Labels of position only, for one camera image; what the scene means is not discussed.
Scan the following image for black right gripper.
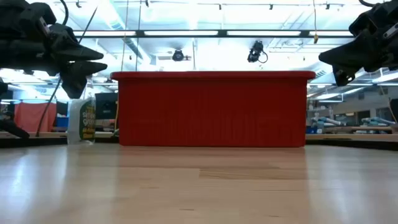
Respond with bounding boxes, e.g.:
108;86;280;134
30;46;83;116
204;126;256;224
318;0;398;87

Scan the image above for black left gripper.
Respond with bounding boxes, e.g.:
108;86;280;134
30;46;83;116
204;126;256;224
0;0;108;100

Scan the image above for red plastic laundry basket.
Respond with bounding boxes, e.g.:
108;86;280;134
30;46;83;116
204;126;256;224
110;70;317;147

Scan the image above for black background monitor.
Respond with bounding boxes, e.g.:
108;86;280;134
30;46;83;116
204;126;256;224
95;92;119;121

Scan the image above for small clear plastic bag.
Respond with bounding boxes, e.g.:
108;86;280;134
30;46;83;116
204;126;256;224
67;93;96;146

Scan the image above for light blue background machine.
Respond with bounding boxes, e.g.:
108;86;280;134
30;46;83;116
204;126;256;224
310;115;343;130
360;116;396;127

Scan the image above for orange background cloth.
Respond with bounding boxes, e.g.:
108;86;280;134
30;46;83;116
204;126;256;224
14;101;57;133

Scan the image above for yellow hanging cable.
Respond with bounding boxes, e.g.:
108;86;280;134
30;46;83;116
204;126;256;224
312;0;320;45

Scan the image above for long black cable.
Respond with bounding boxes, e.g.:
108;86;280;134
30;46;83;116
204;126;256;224
35;6;99;138

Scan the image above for black overhead camera with cable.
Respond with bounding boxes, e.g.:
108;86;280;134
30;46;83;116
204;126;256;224
247;40;269;64

